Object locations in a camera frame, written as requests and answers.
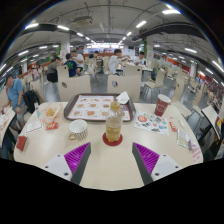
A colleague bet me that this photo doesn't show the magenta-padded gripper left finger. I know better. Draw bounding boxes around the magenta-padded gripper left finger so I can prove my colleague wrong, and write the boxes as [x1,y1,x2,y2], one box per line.
[41,142,92,186]

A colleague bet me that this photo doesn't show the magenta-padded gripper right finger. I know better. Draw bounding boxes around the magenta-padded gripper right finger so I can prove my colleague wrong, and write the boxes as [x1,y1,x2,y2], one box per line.
[131,142,183,186]

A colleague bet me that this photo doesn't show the clear bottle with yellow cap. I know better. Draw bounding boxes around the clear bottle with yellow cap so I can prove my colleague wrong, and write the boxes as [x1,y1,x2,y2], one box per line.
[105,100,124,144]

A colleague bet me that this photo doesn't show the colourful printed leaflet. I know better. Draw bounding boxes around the colourful printed leaflet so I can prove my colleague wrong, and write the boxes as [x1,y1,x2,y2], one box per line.
[133,110,170,137]

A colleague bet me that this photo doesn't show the flat round red coaster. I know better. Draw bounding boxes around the flat round red coaster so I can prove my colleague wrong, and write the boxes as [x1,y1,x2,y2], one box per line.
[101,131,124,147]

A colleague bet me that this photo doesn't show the red and white snack packet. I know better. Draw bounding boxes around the red and white snack packet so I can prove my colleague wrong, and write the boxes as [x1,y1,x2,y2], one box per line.
[45,121,60,131]

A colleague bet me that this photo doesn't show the small red sauce packet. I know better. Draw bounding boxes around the small red sauce packet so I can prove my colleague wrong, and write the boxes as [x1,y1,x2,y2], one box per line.
[168,120,179,133]

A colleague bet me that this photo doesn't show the clear plastic package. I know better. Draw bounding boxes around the clear plastic package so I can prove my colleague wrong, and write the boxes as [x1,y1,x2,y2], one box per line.
[176,128,192,149]

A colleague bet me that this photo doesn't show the white table sign, red print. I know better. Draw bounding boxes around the white table sign, red print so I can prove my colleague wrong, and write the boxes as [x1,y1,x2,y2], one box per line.
[189,144,204,164]

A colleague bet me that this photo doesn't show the brown food tray with menu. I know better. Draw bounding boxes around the brown food tray with menu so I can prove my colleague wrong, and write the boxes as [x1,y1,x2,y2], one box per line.
[63,93,137,122]

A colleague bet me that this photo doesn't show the clear plastic bag with food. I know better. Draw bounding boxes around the clear plastic bag with food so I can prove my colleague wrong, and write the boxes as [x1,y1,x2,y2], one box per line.
[41,102,64,124]

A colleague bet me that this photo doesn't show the white paper receipt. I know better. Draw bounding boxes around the white paper receipt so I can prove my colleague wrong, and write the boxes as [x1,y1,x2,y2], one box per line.
[25,119,44,134]

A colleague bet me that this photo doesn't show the red paper cup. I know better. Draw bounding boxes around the red paper cup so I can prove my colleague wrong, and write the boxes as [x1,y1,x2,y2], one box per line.
[154,93,172,117]

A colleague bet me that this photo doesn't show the red box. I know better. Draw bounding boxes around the red box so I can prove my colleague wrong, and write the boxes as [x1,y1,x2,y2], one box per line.
[15,134,28,153]

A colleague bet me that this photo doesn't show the crumpled white napkin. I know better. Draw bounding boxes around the crumpled white napkin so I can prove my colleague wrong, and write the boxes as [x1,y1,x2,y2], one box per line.
[115,90,131,105]

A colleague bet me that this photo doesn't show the group of beige chairs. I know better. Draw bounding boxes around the group of beige chairs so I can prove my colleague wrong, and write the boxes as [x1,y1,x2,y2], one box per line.
[143,59,214,121]

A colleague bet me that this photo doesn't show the black backpack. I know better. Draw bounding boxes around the black backpack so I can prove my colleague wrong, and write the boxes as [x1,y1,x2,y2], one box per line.
[22,89,41,114]

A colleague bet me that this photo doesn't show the beige neighbouring table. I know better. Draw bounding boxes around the beige neighbouring table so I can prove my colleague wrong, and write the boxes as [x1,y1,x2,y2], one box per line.
[0,106,17,139]
[200,104,224,141]

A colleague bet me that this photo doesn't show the person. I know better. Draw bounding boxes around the person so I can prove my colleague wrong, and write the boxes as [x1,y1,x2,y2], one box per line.
[63,53,81,78]
[2,73,26,131]
[133,50,148,67]
[71,49,85,73]
[108,48,132,75]
[46,56,63,84]

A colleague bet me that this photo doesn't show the ceiling air conditioner unit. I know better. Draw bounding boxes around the ceiling air conditioner unit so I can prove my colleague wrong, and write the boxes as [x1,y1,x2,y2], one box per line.
[73,15,94,26]

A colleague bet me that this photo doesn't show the group of ceiling lights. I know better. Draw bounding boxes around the group of ceiling lights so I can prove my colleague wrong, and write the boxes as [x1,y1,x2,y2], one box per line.
[0,8,224,88]

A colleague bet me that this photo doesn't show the white patterned mug, gold handle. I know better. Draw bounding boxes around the white patterned mug, gold handle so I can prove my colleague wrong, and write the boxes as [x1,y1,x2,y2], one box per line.
[67,118,89,141]

